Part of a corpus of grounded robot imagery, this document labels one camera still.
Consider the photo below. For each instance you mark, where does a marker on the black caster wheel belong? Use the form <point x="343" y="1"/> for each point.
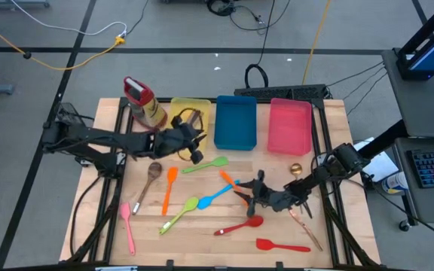
<point x="404" y="226"/>

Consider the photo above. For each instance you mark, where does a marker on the black power strip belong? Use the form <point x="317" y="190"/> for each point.
<point x="277" y="92"/>

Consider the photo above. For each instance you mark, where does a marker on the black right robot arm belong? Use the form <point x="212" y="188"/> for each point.
<point x="330" y="169"/>

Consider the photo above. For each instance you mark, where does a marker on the short orange silicone spatula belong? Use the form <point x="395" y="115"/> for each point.
<point x="226" y="177"/>

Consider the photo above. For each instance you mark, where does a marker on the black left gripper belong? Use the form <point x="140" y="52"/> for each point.
<point x="172" y="141"/>

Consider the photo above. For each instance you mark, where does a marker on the pink silicone spatula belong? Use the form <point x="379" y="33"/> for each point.
<point x="125" y="211"/>

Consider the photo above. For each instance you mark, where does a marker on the grey trolley base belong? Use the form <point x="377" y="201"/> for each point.
<point x="13" y="3"/>

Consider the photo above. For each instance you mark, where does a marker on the gold metal spoon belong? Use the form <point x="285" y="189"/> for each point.
<point x="296" y="169"/>

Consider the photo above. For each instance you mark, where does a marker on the blue plastic bin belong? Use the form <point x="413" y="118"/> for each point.
<point x="236" y="124"/>

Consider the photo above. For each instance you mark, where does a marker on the grey equipment cart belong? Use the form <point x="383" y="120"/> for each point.
<point x="420" y="105"/>

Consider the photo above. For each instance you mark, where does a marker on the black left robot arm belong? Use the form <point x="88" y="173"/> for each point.
<point x="100" y="137"/>

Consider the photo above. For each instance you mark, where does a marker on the brown wooden spoon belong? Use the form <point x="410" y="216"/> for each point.
<point x="153" y="171"/>

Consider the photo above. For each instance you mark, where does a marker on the long orange silicone spatula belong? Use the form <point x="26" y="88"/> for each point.
<point x="172" y="175"/>

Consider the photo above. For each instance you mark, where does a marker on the black mesh control box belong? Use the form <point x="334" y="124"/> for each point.
<point x="66" y="111"/>

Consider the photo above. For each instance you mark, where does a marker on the green silicone spoon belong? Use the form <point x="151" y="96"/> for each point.
<point x="191" y="204"/>

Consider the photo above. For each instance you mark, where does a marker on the black aluminium table frame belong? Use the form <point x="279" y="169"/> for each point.
<point x="109" y="244"/>

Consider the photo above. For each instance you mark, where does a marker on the red silicone spoon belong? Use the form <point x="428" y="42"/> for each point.
<point x="255" y="221"/>

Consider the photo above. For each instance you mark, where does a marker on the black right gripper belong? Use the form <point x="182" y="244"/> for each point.
<point x="273" y="197"/>

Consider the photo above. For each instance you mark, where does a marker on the yellow plastic bin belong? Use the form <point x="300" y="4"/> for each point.
<point x="183" y="107"/>

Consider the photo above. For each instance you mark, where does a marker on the pink plastic bin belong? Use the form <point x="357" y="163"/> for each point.
<point x="288" y="126"/>

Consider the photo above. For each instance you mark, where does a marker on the green silicone spatula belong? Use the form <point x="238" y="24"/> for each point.
<point x="202" y="166"/>

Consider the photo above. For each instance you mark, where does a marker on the red silicone spatula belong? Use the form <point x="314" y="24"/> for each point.
<point x="264" y="244"/>

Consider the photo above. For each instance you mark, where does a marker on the blue silicone spatula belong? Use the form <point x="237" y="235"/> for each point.
<point x="203" y="202"/>

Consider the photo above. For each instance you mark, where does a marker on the white and blue can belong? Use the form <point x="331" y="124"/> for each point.
<point x="394" y="183"/>

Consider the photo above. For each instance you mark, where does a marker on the white paper sheet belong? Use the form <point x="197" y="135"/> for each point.
<point x="384" y="169"/>

